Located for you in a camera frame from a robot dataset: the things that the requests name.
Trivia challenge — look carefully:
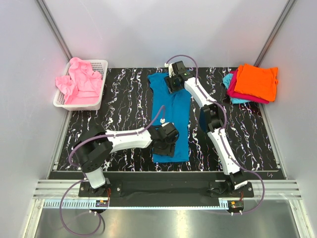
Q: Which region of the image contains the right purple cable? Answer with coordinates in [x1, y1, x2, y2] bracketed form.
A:
[164, 54, 266, 216]

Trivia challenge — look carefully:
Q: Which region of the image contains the orange folded t-shirt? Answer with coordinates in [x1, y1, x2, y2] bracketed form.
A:
[234, 63, 279, 102]

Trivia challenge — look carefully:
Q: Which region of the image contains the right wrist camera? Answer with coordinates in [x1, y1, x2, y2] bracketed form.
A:
[164, 63, 175, 77]

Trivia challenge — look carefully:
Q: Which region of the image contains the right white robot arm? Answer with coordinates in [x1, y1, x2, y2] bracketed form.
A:
[164, 61, 248, 197]

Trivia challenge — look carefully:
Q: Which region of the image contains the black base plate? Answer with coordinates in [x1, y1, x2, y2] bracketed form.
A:
[79, 172, 254, 208]

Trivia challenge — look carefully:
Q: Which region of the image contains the aluminium rail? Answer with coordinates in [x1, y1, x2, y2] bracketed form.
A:
[33, 180, 301, 210]

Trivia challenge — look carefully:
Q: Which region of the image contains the purple cable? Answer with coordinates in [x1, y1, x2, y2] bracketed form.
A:
[58, 105, 166, 238]
[164, 54, 266, 216]

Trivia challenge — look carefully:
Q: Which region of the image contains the magenta folded t-shirt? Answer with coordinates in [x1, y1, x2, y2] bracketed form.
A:
[227, 70, 269, 104]

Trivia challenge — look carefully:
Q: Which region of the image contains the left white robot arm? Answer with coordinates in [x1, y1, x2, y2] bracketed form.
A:
[70, 122, 180, 196]

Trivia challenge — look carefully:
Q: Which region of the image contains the pink t-shirt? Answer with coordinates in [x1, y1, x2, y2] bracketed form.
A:
[55, 57, 103, 105]

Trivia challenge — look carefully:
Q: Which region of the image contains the light blue folded t-shirt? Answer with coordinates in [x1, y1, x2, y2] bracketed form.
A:
[222, 73, 249, 104]

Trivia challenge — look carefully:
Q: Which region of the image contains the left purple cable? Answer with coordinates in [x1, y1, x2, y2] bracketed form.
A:
[58, 105, 166, 238]

